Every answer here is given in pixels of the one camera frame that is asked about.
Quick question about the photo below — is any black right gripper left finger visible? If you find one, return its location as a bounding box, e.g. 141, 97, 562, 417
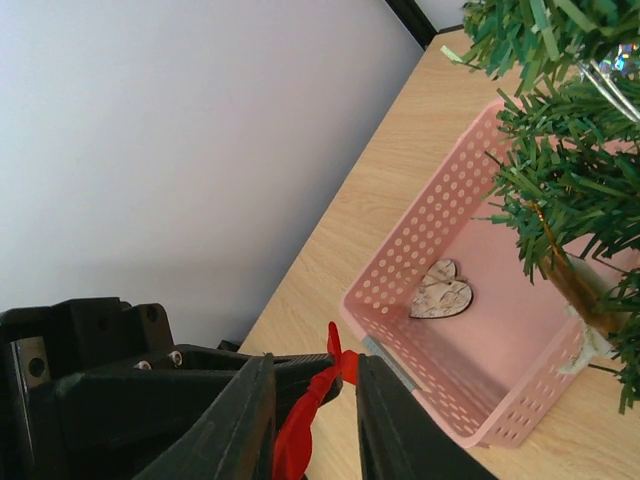
137, 354, 276, 480

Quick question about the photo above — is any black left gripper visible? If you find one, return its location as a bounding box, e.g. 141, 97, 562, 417
1, 297, 240, 479

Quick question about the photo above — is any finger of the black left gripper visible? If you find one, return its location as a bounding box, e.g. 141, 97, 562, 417
234, 352, 346, 406

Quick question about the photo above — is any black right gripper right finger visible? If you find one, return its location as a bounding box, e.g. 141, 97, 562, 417
356, 355, 494, 480

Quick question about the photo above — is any red ribbon bow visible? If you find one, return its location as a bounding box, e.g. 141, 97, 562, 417
271, 322, 359, 480

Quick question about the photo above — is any pink perforated plastic basket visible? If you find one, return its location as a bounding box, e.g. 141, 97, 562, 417
341, 100, 590, 448

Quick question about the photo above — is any wooden heart ornament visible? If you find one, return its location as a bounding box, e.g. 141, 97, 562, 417
408, 259, 474, 320

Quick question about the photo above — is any small green christmas tree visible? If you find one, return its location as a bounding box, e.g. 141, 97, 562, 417
451, 1, 639, 410

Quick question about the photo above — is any clear fairy light string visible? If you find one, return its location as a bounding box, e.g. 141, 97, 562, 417
577, 42, 640, 124

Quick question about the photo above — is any black enclosure frame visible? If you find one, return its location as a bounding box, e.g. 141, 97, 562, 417
385, 0, 463, 50

